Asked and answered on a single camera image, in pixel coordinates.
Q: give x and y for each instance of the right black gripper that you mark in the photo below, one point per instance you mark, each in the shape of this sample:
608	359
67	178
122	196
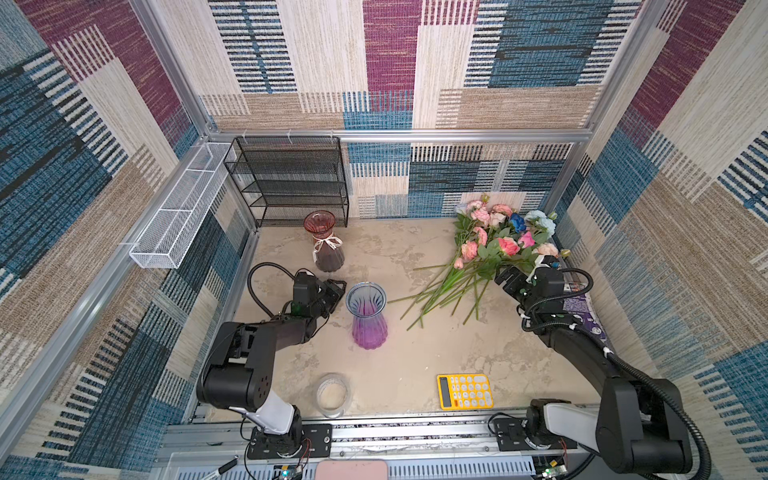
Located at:
517	278

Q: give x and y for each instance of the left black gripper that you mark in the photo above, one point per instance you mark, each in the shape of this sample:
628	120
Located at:
332	291

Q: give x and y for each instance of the purple blue glass vase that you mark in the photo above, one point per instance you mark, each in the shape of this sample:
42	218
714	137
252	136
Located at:
366	302

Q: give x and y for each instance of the dark red glass vase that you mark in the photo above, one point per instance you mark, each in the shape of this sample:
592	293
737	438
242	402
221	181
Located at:
328	254

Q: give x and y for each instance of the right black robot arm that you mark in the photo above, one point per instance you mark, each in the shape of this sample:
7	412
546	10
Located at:
640	426

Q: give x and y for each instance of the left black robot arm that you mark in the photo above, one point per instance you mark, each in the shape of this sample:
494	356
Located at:
237	373

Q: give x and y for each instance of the pile of artificial flowers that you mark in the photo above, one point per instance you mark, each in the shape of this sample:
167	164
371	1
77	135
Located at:
489	238

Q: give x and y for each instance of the purple packet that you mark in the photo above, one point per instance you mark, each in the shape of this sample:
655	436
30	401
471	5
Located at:
581	306

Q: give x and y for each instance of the clear tape roll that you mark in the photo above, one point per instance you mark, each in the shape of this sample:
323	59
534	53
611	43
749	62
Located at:
333	395

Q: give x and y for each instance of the yellow calculator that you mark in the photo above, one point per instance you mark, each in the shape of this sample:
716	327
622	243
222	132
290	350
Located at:
464	392

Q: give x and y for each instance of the black wire shelf rack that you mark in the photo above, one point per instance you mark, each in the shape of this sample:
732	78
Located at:
284	179

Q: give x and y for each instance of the white mesh wall basket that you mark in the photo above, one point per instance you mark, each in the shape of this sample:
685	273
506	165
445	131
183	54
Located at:
166	240

